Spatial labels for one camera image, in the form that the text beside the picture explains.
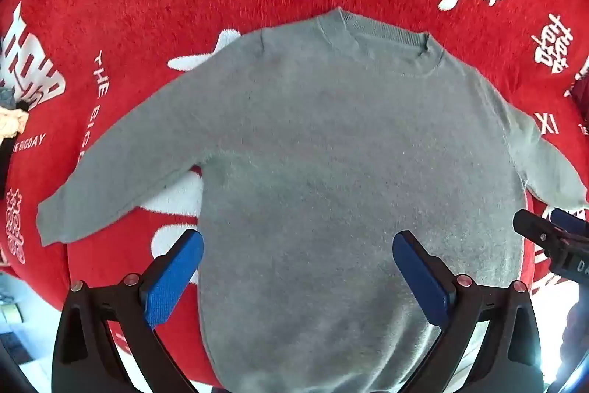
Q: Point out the light blue cloth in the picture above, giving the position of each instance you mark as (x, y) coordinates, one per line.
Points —
(5, 96)

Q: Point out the grey knit sweater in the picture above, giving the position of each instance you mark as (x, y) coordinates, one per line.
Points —
(345, 167)

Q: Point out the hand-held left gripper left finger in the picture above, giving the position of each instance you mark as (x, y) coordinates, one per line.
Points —
(172, 278)

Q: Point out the cream cloth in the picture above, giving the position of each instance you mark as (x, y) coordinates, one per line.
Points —
(13, 121)

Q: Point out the dark red garment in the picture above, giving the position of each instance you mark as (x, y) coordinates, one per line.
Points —
(581, 98)

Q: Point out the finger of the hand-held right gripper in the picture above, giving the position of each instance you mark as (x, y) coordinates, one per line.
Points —
(573, 221)
(536, 228)

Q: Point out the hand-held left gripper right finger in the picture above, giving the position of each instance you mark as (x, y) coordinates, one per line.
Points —
(421, 278)

